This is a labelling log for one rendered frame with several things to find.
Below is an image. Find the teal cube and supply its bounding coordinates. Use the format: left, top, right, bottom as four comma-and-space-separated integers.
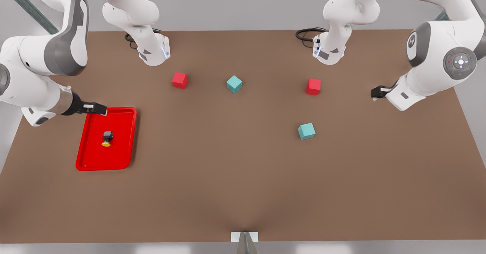
227, 75, 243, 94
298, 123, 316, 140

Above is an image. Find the red cube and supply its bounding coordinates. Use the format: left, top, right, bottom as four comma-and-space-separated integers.
172, 72, 188, 90
306, 79, 322, 96

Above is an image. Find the black cable loop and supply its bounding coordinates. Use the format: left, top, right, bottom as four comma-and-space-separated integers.
125, 28, 162, 50
296, 27, 328, 49

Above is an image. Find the red plastic tray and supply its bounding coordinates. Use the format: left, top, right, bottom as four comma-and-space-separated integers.
76, 107, 137, 172

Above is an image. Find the silver frame post with foot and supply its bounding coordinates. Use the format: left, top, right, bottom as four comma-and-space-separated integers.
231, 231, 259, 254

